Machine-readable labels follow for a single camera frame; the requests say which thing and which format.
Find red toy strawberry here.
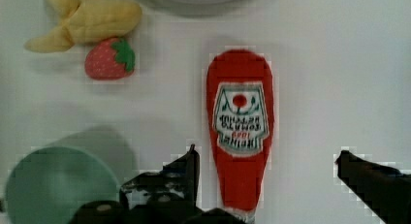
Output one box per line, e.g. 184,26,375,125
84,38,136,80

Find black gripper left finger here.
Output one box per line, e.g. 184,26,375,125
119,144,200,209

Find red felt ketchup bottle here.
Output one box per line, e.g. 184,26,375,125
205,49,274,224

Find green cup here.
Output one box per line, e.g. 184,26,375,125
5,146,119,224

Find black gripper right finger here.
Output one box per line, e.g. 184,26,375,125
335,150,411,224

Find yellow plush banana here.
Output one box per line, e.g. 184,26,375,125
24,0,142,53

